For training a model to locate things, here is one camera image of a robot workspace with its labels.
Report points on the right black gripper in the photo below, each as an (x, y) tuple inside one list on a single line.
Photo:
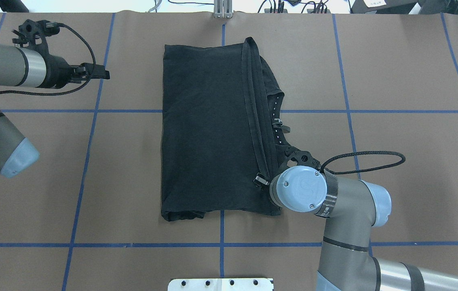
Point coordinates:
[(260, 179)]

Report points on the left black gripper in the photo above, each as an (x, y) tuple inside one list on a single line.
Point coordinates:
[(57, 72)]

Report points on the black graphic t-shirt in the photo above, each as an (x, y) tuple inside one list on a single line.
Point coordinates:
[(221, 127)]

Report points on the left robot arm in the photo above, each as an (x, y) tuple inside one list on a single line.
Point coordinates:
[(29, 64)]

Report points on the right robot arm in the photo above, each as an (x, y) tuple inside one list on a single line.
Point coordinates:
[(351, 209)]

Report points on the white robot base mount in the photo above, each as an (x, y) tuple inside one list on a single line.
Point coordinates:
[(221, 284)]

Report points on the aluminium frame post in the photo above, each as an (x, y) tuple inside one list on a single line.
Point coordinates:
[(223, 9)]

